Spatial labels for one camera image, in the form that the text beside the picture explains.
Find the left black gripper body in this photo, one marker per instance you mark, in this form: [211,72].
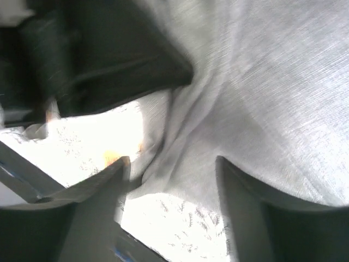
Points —
[35,65]

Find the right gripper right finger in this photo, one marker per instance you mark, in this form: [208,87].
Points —
[270,225]

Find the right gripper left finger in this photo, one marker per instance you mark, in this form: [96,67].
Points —
[90,230]

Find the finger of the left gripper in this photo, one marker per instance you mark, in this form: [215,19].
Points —
[116,53]

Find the grey cloth napkin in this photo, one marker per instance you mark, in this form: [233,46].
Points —
[270,94]

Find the floral tablecloth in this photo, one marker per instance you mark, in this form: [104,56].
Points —
[175,211]

